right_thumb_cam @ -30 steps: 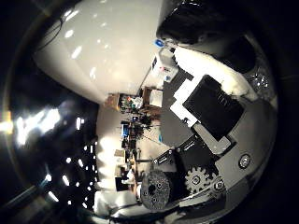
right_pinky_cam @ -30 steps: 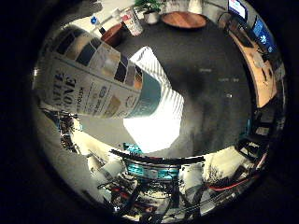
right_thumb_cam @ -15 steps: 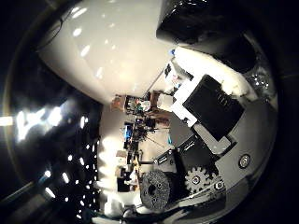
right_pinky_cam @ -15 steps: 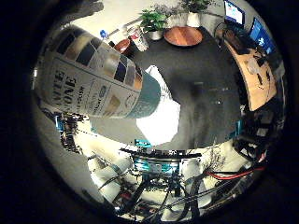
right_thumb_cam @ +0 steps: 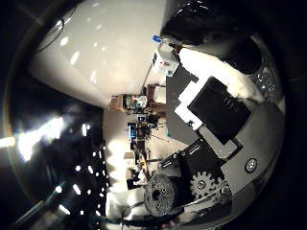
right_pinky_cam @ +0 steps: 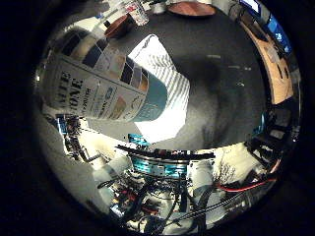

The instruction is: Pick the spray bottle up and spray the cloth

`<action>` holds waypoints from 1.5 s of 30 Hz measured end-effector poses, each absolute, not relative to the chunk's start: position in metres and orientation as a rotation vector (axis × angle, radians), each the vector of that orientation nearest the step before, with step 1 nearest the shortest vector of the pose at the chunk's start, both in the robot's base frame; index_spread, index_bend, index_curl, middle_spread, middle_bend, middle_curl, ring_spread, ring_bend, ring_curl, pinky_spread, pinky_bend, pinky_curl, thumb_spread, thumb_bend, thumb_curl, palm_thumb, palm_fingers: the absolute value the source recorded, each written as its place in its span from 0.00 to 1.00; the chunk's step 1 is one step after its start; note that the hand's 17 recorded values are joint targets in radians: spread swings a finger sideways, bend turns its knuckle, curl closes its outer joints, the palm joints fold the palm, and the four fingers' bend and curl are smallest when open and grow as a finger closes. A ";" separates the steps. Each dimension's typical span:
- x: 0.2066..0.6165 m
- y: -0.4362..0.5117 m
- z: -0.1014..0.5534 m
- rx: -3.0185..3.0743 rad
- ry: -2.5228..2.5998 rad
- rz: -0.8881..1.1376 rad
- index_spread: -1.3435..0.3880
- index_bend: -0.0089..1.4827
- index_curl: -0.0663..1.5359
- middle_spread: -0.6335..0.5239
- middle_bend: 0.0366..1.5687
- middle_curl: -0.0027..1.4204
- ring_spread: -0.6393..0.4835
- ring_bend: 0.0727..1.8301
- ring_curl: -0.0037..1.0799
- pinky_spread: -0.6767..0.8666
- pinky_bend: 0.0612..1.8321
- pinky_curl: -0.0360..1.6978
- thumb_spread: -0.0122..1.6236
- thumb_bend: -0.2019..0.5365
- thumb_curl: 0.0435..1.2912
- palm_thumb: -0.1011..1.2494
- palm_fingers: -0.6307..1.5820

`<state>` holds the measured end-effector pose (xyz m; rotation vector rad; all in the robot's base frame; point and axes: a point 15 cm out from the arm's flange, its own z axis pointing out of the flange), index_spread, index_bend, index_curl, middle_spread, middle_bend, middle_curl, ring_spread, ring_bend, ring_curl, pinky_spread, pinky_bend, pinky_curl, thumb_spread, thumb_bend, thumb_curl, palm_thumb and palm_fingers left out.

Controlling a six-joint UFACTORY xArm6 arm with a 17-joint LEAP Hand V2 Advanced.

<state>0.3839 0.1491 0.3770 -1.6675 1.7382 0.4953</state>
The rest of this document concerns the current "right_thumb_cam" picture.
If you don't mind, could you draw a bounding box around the white cloth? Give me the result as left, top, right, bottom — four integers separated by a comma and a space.
177, 47, 266, 104

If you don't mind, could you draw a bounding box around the white cardboard box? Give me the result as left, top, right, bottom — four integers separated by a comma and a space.
151, 42, 180, 77

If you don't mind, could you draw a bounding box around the wooden shelf unit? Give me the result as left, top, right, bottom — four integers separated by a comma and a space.
109, 94, 148, 114

